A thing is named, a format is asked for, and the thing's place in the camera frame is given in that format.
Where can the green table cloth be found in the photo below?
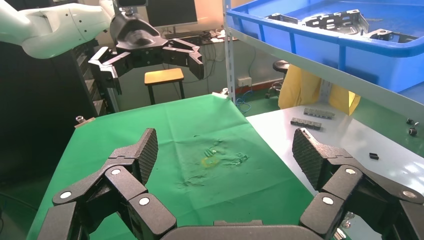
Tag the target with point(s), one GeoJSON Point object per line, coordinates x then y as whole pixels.
{"type": "Point", "coordinates": [198, 126]}

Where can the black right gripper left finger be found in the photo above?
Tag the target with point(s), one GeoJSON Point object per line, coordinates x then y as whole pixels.
{"type": "Point", "coordinates": [126, 185]}

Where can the black caster wheel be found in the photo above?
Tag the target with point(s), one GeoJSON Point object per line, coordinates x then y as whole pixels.
{"type": "Point", "coordinates": [409, 121]}
{"type": "Point", "coordinates": [413, 131]}

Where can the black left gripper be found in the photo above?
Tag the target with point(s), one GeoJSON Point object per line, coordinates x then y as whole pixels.
{"type": "Point", "coordinates": [139, 39]}

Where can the black server rack cabinet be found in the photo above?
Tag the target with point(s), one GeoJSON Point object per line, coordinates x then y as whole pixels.
{"type": "Point", "coordinates": [33, 116]}

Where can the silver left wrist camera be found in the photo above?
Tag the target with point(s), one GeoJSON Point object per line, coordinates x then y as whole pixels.
{"type": "Point", "coordinates": [132, 2]}

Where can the white wall outlet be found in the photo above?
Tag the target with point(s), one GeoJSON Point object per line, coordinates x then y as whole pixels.
{"type": "Point", "coordinates": [244, 82]}

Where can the black computer monitor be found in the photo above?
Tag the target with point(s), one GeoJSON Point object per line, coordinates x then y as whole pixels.
{"type": "Point", "coordinates": [175, 13]}

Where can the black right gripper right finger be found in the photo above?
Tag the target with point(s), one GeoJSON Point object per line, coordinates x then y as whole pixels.
{"type": "Point", "coordinates": [338, 172]}

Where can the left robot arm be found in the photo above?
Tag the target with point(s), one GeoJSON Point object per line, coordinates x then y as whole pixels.
{"type": "Point", "coordinates": [49, 30]}

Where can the yellow plastic bag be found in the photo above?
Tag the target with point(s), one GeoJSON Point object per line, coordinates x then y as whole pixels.
{"type": "Point", "coordinates": [298, 89]}

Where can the blue plastic bin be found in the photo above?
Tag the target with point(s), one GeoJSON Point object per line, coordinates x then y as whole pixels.
{"type": "Point", "coordinates": [364, 63]}

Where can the small black plastic clip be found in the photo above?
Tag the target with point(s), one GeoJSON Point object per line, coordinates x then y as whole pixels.
{"type": "Point", "coordinates": [374, 156]}

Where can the grey metal link strip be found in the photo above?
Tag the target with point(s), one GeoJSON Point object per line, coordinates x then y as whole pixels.
{"type": "Point", "coordinates": [305, 123]}
{"type": "Point", "coordinates": [318, 113]}

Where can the silver binder clip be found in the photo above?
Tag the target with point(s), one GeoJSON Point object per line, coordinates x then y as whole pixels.
{"type": "Point", "coordinates": [84, 122]}
{"type": "Point", "coordinates": [347, 220]}
{"type": "Point", "coordinates": [222, 94]}

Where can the wooden top square stool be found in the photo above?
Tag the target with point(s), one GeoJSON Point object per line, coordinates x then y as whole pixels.
{"type": "Point", "coordinates": [164, 76]}

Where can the stamped sheet metal part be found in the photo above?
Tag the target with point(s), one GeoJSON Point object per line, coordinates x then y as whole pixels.
{"type": "Point", "coordinates": [281, 17]}
{"type": "Point", "coordinates": [328, 22]}
{"type": "Point", "coordinates": [381, 33]}

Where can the white items pile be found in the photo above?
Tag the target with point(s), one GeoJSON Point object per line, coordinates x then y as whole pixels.
{"type": "Point", "coordinates": [218, 34]}

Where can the black keyboard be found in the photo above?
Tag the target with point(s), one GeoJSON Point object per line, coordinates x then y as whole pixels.
{"type": "Point", "coordinates": [185, 33]}

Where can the black round swivel stool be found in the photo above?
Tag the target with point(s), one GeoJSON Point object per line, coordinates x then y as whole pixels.
{"type": "Point", "coordinates": [281, 65]}

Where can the grey desk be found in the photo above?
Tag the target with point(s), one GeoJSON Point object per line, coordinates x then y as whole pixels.
{"type": "Point", "coordinates": [192, 87]}

